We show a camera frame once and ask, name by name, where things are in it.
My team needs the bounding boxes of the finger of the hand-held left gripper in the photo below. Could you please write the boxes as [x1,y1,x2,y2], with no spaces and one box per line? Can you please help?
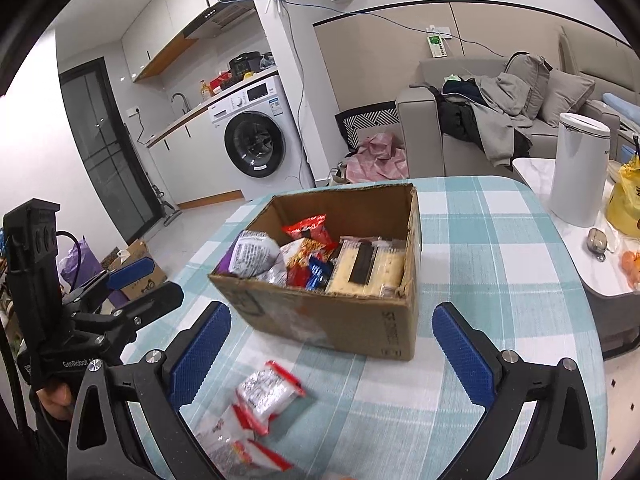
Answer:
[112,281,185,333]
[62,256,156,311]

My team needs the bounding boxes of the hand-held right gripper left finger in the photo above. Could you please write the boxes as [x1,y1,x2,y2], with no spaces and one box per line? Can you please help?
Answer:
[66,301,233,480]

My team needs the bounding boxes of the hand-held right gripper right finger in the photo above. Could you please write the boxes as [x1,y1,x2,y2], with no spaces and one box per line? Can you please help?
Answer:
[432,301,598,480]

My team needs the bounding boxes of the silver red snack packet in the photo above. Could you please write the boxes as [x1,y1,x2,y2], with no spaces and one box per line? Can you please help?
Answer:
[192,402,271,461]
[210,437,296,480]
[236,360,307,421]

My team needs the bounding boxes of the white snack packet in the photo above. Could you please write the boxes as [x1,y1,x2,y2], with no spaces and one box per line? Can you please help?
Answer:
[227,230,283,281]

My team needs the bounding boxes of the cream cracker packs bundle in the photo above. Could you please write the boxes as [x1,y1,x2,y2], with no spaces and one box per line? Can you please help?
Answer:
[325,236,407,297]

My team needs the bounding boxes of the brown cardboard box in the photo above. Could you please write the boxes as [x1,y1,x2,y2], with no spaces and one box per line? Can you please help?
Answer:
[207,182,421,361]

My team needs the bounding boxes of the blue cookie packet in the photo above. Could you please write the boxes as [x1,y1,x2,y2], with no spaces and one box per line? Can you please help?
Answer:
[305,254,333,291]

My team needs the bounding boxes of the orange printed snack packet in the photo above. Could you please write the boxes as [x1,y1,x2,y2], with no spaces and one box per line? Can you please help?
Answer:
[280,237,338,273]

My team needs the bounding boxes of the person's left hand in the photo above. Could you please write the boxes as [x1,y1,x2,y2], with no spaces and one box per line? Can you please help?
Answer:
[30,380,76,423]

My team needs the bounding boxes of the small cardboard box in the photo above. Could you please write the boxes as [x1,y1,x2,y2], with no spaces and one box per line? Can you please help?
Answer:
[107,239,168,302]

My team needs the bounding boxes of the purple bag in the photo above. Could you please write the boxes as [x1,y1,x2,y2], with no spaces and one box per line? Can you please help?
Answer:
[57,235,131,311]

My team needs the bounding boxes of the purple snack packet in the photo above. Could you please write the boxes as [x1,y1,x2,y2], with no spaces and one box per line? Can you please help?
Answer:
[216,240,238,275]

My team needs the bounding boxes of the teal checked tablecloth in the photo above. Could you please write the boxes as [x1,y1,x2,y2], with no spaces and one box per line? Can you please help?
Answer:
[120,175,608,480]

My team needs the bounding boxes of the dark glass door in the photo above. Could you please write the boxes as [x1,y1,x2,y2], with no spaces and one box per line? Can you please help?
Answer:
[59,57,163,243]

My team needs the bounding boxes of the white kitchen counter cabinet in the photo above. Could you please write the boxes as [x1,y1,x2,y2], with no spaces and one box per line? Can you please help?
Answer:
[145,105,246,206]

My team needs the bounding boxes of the white washing machine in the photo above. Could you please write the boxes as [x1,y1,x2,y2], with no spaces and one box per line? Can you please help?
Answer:
[207,72,316,201]

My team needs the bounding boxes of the oranges in clear bag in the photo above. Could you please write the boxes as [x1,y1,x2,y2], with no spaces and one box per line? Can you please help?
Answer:
[620,250,640,291]

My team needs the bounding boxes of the white side table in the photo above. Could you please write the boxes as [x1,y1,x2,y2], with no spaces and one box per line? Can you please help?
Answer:
[512,157,640,361]

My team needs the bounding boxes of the white cylindrical bin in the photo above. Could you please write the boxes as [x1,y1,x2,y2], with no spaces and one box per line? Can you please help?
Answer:
[548,111,612,228]

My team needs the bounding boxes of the pink plastic bag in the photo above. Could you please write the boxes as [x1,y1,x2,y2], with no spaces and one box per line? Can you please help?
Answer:
[345,132,408,184]

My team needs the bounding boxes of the yellow plastic bag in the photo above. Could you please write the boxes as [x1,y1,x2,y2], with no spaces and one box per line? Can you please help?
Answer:
[605,155,640,241]

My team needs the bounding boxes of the grey sofa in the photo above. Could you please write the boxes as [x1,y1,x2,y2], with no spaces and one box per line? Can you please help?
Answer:
[395,25,640,178]

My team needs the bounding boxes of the black garment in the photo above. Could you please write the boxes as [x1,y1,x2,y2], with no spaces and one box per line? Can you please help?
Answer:
[435,85,483,141]

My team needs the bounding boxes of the grey jacket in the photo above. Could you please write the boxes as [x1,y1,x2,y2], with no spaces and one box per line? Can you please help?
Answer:
[470,72,536,168]

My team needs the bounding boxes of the black white patterned basket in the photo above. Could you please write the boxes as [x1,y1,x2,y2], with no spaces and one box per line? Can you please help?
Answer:
[335,101,401,151]

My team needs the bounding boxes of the metal range hood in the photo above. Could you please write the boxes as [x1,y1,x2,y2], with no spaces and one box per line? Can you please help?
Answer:
[182,0,258,41]

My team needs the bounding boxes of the grey cushion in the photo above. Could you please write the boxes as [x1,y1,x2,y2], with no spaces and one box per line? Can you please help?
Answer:
[505,51,553,121]
[537,67,596,128]

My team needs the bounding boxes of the light blue rolled mat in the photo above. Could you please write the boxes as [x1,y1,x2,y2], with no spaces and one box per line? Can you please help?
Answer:
[602,92,640,123]

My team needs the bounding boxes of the white wall cabinet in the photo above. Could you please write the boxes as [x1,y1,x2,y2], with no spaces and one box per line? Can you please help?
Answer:
[122,0,211,83]

